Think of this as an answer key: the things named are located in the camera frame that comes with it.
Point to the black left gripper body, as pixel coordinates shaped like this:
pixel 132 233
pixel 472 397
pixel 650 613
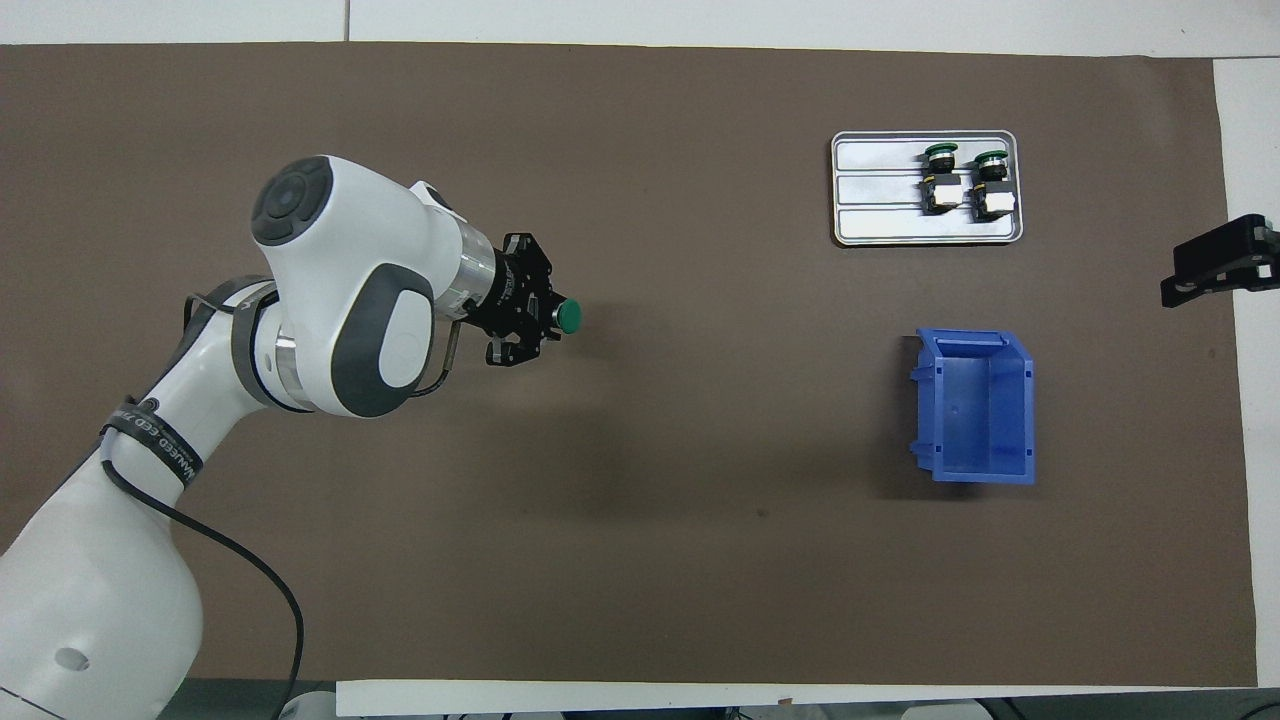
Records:
pixel 505 300

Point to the green push button switch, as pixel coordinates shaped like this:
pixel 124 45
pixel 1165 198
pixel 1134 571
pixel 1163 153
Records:
pixel 995 205
pixel 940 195
pixel 570 317

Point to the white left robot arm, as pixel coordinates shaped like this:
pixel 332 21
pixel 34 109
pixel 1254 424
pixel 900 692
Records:
pixel 330 260

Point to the brown table mat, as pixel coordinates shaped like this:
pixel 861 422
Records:
pixel 700 450

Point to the blue plastic bin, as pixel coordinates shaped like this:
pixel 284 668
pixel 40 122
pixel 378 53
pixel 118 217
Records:
pixel 975 420

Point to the grey metal tray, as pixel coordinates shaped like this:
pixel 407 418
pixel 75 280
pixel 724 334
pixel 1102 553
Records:
pixel 880 225

